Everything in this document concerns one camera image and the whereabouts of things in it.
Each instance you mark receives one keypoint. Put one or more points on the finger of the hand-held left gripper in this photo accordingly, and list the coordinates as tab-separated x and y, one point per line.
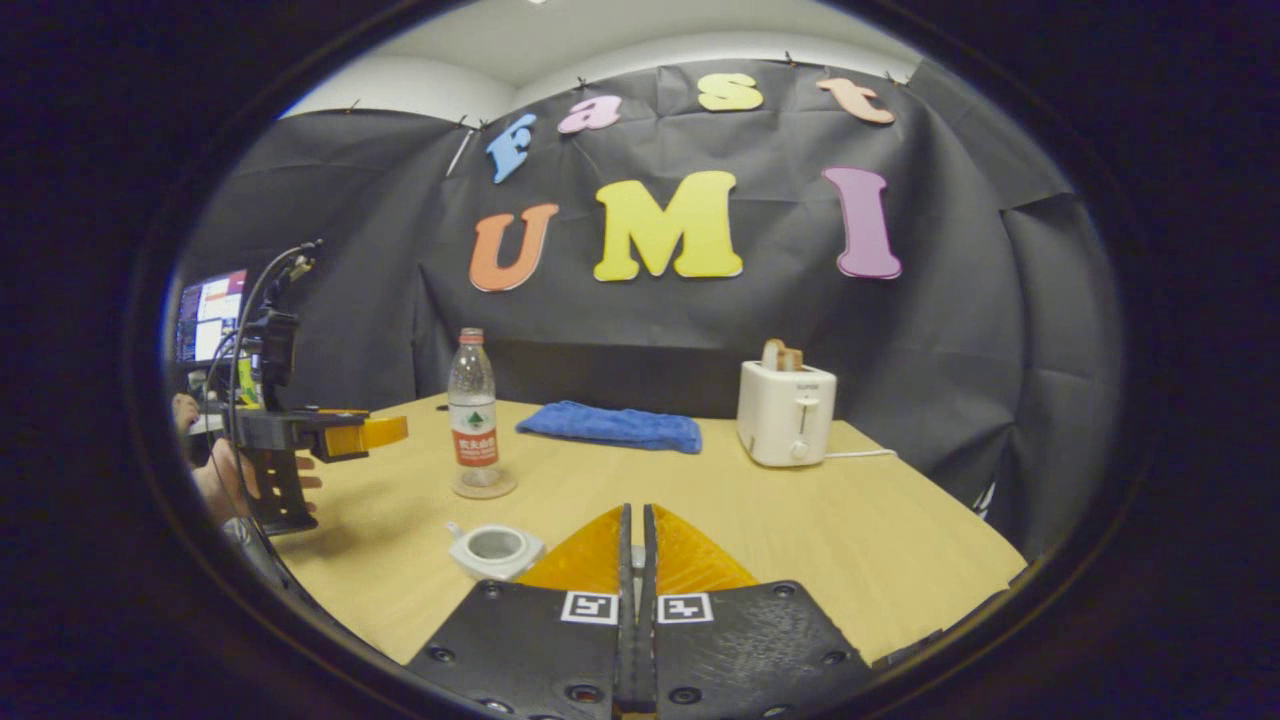
340	420

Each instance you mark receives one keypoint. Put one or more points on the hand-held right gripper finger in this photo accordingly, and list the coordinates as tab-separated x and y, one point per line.
650	640
626	600

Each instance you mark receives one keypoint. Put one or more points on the clear plastic water bottle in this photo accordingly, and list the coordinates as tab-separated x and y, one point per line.
473	420

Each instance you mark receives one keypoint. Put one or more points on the white porcelain teacup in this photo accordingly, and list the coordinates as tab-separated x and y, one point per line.
495	550

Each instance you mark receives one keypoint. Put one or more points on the round wooden coaster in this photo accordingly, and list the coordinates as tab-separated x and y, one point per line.
505	489

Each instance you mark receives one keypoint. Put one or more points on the green bottle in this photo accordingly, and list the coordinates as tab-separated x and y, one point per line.
248	385

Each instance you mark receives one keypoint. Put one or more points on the computer monitor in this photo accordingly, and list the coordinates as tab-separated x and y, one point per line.
210	315

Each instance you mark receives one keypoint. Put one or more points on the blue towel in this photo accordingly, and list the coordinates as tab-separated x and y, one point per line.
610	427

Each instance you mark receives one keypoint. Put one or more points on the white toaster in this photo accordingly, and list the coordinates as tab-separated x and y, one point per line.
785	415

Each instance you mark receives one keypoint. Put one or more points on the black backdrop cloth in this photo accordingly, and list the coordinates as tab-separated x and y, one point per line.
700	330

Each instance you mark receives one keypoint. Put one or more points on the toast slice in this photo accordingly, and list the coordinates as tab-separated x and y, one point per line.
782	356

